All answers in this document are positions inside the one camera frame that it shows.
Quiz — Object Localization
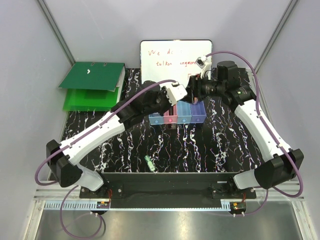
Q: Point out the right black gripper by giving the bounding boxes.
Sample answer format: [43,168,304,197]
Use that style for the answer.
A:
[182,72,226,104]

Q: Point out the light blue bin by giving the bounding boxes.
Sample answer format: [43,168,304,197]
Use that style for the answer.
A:
[148,113,164,125]
[176,101,192,124]

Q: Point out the pink bin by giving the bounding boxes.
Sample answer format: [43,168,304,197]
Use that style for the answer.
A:
[163,105,178,124]

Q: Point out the white dry-erase board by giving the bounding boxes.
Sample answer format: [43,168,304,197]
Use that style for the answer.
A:
[140,39,213,87]

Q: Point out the green white correction tape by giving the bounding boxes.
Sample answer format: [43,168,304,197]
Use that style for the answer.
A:
[144,155,156,172]

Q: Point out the purple bin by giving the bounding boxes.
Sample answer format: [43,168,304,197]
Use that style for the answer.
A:
[190,101,207,124]

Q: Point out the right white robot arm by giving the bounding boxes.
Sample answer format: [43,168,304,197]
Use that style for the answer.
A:
[186,58,304,199]

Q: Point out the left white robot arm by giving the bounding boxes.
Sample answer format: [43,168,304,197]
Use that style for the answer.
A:
[44,79,185,198]

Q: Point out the light green folder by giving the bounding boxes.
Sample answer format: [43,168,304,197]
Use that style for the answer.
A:
[62,87,121,112]

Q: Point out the left circuit board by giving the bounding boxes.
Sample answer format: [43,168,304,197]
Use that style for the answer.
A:
[96,201,111,209]

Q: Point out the circuit board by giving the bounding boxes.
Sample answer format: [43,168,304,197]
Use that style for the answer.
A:
[96,201,111,209]
[231,201,247,210]

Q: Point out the right circuit board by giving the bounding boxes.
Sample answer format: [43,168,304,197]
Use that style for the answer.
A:
[231,201,247,210]

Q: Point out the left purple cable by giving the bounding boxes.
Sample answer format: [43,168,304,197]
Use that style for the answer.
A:
[34,79,180,238]

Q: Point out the purple cable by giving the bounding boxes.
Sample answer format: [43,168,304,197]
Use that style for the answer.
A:
[34,79,180,238]
[203,51,305,218]

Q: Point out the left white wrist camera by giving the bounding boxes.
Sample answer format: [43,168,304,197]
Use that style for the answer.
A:
[164,83,187,106]

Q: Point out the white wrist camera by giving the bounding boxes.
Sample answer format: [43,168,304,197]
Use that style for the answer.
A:
[195,55,212,78]
[164,83,187,106]

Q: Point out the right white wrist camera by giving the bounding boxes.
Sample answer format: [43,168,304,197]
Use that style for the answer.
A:
[195,55,212,78]

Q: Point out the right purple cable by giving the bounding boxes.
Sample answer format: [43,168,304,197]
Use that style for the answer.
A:
[203,51,305,218]

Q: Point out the green ring binder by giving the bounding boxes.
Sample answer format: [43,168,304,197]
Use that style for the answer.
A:
[58,61,126,94]

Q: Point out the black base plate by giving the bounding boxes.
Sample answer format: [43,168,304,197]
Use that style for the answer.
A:
[79,172,257,211]

